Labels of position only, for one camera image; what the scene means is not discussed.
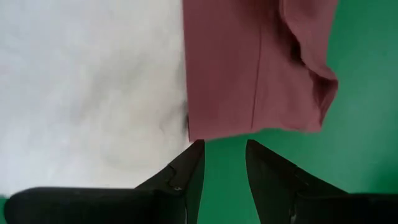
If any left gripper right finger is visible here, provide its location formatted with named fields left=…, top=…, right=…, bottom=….
left=245, top=139, right=398, bottom=224

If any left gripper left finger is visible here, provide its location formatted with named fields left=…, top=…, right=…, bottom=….
left=4, top=139, right=206, bottom=224

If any white linen shirt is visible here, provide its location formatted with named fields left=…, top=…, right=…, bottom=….
left=0, top=0, right=192, bottom=197

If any maroon garment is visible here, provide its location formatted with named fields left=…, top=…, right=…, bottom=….
left=182, top=0, right=340, bottom=142

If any green table mat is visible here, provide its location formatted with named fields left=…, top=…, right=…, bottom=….
left=0, top=0, right=398, bottom=224

